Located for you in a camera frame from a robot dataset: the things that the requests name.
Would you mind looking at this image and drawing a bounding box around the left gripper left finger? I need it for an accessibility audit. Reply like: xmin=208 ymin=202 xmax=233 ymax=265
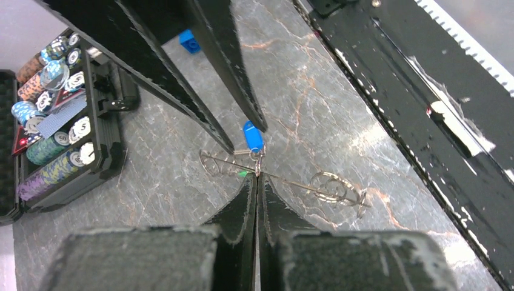
xmin=39 ymin=174 xmax=257 ymax=290

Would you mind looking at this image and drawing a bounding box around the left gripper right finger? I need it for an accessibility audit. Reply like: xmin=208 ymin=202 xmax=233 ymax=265
xmin=257 ymin=173 xmax=457 ymax=290

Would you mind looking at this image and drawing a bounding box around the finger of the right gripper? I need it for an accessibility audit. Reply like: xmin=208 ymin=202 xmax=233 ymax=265
xmin=183 ymin=1 xmax=268 ymax=132
xmin=38 ymin=1 xmax=235 ymax=153

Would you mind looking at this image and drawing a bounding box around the key with blue tag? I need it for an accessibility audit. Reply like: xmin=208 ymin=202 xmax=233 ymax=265
xmin=233 ymin=121 xmax=266 ymax=161

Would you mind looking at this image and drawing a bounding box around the blue green white brick stack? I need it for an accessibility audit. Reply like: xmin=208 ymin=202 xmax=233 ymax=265
xmin=179 ymin=29 xmax=201 ymax=54

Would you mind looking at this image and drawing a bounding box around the black poker chip case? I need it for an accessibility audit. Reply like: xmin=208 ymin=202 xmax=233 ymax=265
xmin=1 ymin=29 xmax=140 ymax=226

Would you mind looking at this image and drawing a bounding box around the playing card deck blue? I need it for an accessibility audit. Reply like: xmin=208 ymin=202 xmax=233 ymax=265
xmin=36 ymin=95 xmax=87 ymax=139

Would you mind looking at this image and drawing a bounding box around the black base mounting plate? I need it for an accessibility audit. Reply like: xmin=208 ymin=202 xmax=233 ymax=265
xmin=297 ymin=1 xmax=513 ymax=290

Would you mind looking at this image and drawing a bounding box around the white toothed cable rail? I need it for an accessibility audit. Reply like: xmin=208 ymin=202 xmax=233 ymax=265
xmin=415 ymin=0 xmax=513 ymax=98

